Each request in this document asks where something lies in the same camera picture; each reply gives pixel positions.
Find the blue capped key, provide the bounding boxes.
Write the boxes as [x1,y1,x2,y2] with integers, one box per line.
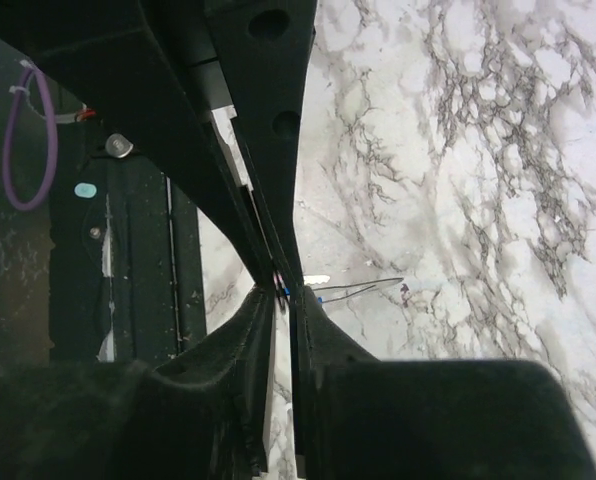
[281,274,331,304]

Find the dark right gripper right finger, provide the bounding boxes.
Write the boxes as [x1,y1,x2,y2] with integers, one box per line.
[290,287,596,479]

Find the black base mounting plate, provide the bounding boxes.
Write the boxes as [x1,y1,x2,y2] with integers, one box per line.
[48,109,207,365]

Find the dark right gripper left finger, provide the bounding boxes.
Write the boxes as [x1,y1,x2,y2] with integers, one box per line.
[0,287,275,479]

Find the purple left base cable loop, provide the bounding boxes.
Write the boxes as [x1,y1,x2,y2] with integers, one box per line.
[1,59,60,211]

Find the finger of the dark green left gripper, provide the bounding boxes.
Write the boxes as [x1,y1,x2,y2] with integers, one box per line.
[0,1,273,288]
[204,1,317,285]

